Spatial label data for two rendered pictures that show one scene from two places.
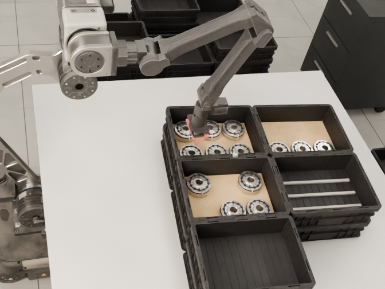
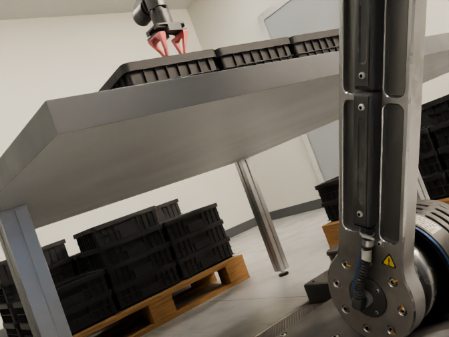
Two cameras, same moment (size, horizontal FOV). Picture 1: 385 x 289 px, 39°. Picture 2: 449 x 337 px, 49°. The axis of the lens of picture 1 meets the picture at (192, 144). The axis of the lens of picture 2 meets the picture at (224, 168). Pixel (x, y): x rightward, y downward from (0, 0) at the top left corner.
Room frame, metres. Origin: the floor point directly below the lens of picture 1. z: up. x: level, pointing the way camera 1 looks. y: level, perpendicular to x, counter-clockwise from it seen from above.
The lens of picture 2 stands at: (1.83, 1.37, 0.55)
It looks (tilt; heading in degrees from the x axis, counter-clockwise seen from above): 2 degrees up; 257
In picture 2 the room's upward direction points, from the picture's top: 20 degrees counter-clockwise
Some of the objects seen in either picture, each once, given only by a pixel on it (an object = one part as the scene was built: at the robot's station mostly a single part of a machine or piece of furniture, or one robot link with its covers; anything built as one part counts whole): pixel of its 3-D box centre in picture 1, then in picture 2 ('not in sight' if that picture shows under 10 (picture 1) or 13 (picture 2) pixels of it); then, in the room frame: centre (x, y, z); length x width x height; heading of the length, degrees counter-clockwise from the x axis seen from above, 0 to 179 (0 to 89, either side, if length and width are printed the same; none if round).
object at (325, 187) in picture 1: (320, 190); not in sight; (1.50, -0.57, 0.87); 0.40 x 0.30 x 0.11; 111
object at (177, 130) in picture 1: (185, 129); not in sight; (1.66, 0.04, 0.86); 0.10 x 0.10 x 0.01
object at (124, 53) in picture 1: (122, 53); not in sight; (1.35, 0.29, 1.45); 0.09 x 0.08 x 0.12; 25
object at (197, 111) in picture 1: (203, 108); (154, 3); (1.53, -0.01, 1.13); 0.07 x 0.06 x 0.07; 115
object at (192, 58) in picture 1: (174, 69); not in sight; (2.70, 0.23, 0.31); 0.40 x 0.30 x 0.34; 115
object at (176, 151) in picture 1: (216, 131); (145, 86); (1.63, -0.09, 0.92); 0.40 x 0.30 x 0.02; 111
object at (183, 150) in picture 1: (191, 153); not in sight; (1.53, 0.00, 0.86); 0.10 x 0.10 x 0.01
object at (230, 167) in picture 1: (229, 195); (228, 85); (1.35, -0.19, 0.87); 0.40 x 0.30 x 0.11; 111
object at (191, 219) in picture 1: (232, 187); (222, 71); (1.35, -0.19, 0.92); 0.40 x 0.30 x 0.02; 111
